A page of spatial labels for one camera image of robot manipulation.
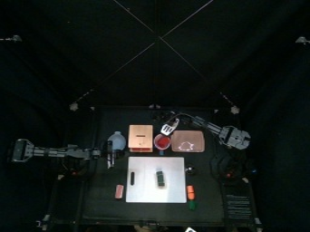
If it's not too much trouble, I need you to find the brown square plate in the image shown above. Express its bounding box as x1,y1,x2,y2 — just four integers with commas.
171,130,206,153

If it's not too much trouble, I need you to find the green sushi roll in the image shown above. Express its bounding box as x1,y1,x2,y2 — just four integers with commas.
155,170,167,188

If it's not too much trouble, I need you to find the white cutting board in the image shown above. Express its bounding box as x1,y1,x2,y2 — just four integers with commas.
124,156,187,204

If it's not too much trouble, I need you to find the pale blue plastic jug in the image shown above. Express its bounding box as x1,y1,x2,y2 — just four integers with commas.
107,130,127,151

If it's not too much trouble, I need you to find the white slotted spatula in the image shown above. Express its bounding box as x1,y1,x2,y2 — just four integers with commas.
160,118,182,136

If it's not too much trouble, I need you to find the wooden box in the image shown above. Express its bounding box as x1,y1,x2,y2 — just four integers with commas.
127,124,155,153

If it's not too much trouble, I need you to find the red cup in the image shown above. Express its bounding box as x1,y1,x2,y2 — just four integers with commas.
152,133,173,151

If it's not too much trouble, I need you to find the pink toy food block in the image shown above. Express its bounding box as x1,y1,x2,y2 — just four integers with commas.
114,184,124,200

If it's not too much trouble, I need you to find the small black round object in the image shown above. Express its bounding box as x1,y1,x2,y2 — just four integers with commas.
185,165,198,176

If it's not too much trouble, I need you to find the orange toy carrot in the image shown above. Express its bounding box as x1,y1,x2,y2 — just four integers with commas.
186,185,198,211

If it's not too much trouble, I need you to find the black printed sheet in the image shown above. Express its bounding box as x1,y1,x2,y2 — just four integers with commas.
223,184,257,226

